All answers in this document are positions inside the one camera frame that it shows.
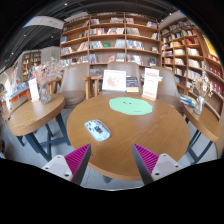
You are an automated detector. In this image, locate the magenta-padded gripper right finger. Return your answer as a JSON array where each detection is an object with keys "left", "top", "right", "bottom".
[{"left": 131, "top": 143, "right": 184, "bottom": 186}]

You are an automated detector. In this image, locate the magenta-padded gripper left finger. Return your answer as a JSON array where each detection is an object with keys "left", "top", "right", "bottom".
[{"left": 41, "top": 143, "right": 92, "bottom": 186}]

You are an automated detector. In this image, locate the transparent blue computer mouse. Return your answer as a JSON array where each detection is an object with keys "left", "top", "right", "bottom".
[{"left": 83, "top": 119, "right": 112, "bottom": 142}]

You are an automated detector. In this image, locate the green blob-shaped mouse pad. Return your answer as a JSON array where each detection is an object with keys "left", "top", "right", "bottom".
[{"left": 108, "top": 96, "right": 154, "bottom": 116}]

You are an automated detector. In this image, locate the round wooden side table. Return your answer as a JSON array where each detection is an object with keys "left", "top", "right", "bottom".
[
  {"left": 1, "top": 96, "right": 29, "bottom": 123},
  {"left": 182, "top": 103, "right": 224, "bottom": 166},
  {"left": 8, "top": 93, "right": 72, "bottom": 163}
]

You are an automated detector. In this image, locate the stack of blue books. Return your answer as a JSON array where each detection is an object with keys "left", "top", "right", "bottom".
[{"left": 179, "top": 93, "right": 198, "bottom": 108}]

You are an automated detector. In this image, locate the glass vase with pale flowers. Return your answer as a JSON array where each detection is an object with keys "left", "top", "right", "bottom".
[{"left": 191, "top": 64, "right": 214, "bottom": 116}]

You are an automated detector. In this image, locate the glass vase with pink flowers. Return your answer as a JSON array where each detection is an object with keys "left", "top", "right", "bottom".
[{"left": 31, "top": 56, "right": 68, "bottom": 105}]

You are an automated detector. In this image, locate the beige padded wooden armchair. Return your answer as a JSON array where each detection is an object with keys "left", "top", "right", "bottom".
[
  {"left": 89, "top": 60, "right": 143, "bottom": 98},
  {"left": 57, "top": 62, "right": 92, "bottom": 108},
  {"left": 47, "top": 77, "right": 63, "bottom": 95},
  {"left": 151, "top": 65, "right": 184, "bottom": 113}
]

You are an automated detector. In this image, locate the small white table sign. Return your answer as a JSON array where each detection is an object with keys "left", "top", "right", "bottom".
[{"left": 28, "top": 77, "right": 41, "bottom": 103}]

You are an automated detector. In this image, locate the white table sign red print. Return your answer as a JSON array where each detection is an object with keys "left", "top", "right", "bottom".
[{"left": 141, "top": 68, "right": 160, "bottom": 102}]

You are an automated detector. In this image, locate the dark cover book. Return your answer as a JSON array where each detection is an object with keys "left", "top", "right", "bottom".
[{"left": 125, "top": 76, "right": 140, "bottom": 94}]

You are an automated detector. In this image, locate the white framed red drawing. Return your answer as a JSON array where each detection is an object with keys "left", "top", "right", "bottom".
[{"left": 101, "top": 69, "right": 128, "bottom": 93}]

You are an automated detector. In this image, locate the small distant wooden bookshelf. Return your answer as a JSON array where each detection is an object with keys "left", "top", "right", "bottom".
[{"left": 20, "top": 49, "right": 43, "bottom": 83}]

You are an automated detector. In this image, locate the tall angled wooden bookshelf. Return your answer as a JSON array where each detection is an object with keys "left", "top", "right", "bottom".
[{"left": 159, "top": 16, "right": 224, "bottom": 116}]

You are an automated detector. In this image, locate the wide wooden bookshelf with books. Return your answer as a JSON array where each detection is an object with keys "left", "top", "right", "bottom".
[{"left": 59, "top": 12, "right": 162, "bottom": 69}]

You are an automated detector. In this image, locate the white hanging ceiling sign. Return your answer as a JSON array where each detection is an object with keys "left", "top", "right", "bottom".
[{"left": 22, "top": 15, "right": 65, "bottom": 30}]

